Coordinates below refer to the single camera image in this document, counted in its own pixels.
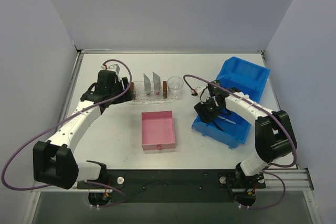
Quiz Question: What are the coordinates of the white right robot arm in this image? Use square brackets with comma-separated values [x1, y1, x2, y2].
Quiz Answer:
[194, 81, 297, 182]

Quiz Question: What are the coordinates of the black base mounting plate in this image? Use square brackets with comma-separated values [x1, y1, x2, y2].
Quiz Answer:
[76, 168, 267, 204]

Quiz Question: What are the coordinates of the blue plastic bin organizer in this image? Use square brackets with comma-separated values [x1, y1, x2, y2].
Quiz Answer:
[192, 57, 270, 148]

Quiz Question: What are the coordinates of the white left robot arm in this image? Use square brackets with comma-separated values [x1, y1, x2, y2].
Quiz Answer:
[33, 64, 132, 189]

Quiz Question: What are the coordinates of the brown wooden holder block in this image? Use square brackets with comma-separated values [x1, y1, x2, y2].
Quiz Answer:
[130, 82, 136, 100]
[163, 81, 168, 99]

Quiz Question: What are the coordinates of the pink plastic drawer box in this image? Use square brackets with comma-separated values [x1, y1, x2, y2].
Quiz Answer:
[141, 111, 176, 151]

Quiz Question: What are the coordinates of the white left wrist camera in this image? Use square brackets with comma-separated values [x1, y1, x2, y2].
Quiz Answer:
[101, 63, 120, 77]

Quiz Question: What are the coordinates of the white toothbrush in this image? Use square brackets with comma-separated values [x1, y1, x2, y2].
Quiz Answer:
[218, 116, 236, 124]

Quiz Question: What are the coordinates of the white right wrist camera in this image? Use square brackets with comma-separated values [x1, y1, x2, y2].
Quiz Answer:
[190, 86, 207, 97]

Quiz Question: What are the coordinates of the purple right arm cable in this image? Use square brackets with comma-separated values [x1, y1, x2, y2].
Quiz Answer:
[183, 74, 299, 210]

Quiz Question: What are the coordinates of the clear textured glass tray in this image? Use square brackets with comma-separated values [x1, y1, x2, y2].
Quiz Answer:
[128, 81, 176, 105]

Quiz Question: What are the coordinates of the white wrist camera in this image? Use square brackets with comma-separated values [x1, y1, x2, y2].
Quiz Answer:
[190, 86, 207, 97]
[101, 63, 120, 77]

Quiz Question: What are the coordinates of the black-capped toothpaste tube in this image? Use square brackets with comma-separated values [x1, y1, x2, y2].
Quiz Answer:
[143, 73, 151, 95]

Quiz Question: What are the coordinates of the black toothbrush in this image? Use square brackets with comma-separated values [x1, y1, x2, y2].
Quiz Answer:
[212, 121, 223, 132]

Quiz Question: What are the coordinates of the red-capped toothpaste tube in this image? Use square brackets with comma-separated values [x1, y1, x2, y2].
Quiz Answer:
[153, 72, 161, 95]

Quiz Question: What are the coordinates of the aluminium frame rail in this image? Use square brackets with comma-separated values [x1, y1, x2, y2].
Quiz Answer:
[31, 169, 314, 193]

